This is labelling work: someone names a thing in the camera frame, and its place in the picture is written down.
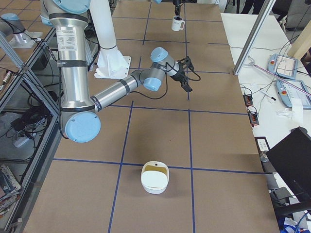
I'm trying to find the black marker pen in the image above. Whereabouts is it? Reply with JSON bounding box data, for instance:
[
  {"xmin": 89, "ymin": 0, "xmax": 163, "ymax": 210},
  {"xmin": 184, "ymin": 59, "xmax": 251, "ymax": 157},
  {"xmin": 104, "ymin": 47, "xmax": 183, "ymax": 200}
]
[{"xmin": 260, "ymin": 90, "xmax": 276, "ymax": 101}]

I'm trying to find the black red connector box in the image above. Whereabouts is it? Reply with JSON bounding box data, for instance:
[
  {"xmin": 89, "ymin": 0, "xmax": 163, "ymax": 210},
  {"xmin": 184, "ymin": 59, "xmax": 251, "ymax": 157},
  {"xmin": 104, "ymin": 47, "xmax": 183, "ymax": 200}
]
[
  {"xmin": 248, "ymin": 112, "xmax": 259, "ymax": 127},
  {"xmin": 243, "ymin": 94, "xmax": 253, "ymax": 106}
]

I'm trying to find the black red connector box right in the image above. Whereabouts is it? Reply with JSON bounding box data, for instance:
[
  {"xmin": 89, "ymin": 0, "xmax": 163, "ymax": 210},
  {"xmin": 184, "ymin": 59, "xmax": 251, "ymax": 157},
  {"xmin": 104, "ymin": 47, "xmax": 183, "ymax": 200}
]
[{"xmin": 248, "ymin": 112, "xmax": 259, "ymax": 127}]

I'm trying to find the teach pendant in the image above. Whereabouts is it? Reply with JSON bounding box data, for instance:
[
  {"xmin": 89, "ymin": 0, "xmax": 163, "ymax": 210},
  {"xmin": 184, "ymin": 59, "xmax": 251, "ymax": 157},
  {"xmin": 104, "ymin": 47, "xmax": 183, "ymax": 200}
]
[
  {"xmin": 267, "ymin": 53, "xmax": 298, "ymax": 80},
  {"xmin": 276, "ymin": 80, "xmax": 311, "ymax": 110}
]

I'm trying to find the white bowl with lid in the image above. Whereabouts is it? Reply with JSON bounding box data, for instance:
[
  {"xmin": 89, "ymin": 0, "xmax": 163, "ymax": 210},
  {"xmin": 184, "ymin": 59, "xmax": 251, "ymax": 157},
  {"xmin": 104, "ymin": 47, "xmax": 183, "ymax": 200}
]
[{"xmin": 140, "ymin": 161, "xmax": 170, "ymax": 194}]

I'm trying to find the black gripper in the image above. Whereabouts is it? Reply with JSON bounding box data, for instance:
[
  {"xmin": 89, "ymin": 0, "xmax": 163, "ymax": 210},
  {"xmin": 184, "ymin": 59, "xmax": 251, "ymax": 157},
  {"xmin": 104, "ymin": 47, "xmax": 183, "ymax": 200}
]
[
  {"xmin": 171, "ymin": 71, "xmax": 192, "ymax": 92},
  {"xmin": 173, "ymin": 0, "xmax": 182, "ymax": 19}
]

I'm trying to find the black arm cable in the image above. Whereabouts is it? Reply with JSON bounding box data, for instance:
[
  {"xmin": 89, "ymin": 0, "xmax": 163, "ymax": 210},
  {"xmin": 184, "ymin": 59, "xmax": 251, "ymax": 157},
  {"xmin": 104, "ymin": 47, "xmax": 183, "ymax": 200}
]
[{"xmin": 128, "ymin": 62, "xmax": 201, "ymax": 100}]

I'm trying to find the black monitor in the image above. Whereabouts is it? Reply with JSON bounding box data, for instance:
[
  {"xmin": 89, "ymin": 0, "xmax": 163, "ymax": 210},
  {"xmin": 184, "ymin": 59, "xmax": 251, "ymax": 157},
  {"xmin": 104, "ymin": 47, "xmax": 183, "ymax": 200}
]
[{"xmin": 267, "ymin": 127, "xmax": 311, "ymax": 202}]

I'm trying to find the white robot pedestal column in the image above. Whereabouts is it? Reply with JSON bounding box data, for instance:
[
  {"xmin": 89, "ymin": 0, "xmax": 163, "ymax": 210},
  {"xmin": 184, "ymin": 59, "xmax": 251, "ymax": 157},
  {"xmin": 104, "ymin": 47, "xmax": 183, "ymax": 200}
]
[{"xmin": 89, "ymin": 0, "xmax": 131, "ymax": 79}]

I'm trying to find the teach pendant near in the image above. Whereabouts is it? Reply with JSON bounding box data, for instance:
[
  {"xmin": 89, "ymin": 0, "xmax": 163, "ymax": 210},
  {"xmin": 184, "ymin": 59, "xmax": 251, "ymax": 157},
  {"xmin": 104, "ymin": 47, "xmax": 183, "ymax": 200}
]
[{"xmin": 276, "ymin": 80, "xmax": 311, "ymax": 110}]

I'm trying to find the brown paper table cover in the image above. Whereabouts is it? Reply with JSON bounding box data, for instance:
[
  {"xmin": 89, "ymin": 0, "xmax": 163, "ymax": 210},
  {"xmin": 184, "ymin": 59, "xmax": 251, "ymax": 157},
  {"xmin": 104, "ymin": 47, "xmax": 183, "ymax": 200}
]
[{"xmin": 24, "ymin": 1, "xmax": 278, "ymax": 233}]

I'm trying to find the aluminium frame post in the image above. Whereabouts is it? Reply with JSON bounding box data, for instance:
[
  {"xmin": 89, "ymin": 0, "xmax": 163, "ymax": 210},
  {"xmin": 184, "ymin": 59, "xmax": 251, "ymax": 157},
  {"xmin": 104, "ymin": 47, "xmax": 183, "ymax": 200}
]
[{"xmin": 233, "ymin": 0, "xmax": 276, "ymax": 76}]

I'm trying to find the white ribbed HOME mug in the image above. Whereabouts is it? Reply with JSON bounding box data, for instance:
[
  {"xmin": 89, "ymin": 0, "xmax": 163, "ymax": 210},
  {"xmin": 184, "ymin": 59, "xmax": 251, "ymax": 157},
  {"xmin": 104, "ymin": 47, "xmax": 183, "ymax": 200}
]
[{"xmin": 171, "ymin": 16, "xmax": 185, "ymax": 32}]

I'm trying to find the black red connector box left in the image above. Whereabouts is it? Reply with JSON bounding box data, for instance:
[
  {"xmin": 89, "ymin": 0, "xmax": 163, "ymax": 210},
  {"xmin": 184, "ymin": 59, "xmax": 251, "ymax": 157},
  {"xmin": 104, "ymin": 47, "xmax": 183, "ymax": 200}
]
[{"xmin": 243, "ymin": 94, "xmax": 253, "ymax": 106}]

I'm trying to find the teach pendant far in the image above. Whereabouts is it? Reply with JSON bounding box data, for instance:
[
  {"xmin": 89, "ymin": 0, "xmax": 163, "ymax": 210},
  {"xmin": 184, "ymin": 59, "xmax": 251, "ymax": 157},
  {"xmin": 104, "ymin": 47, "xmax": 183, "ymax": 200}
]
[{"xmin": 267, "ymin": 53, "xmax": 298, "ymax": 80}]

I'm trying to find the black box with white label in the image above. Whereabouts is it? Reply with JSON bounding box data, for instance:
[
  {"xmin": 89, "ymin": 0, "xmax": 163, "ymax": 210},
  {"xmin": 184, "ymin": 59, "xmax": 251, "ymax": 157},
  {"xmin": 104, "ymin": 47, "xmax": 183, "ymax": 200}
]
[{"xmin": 255, "ymin": 136, "xmax": 270, "ymax": 153}]

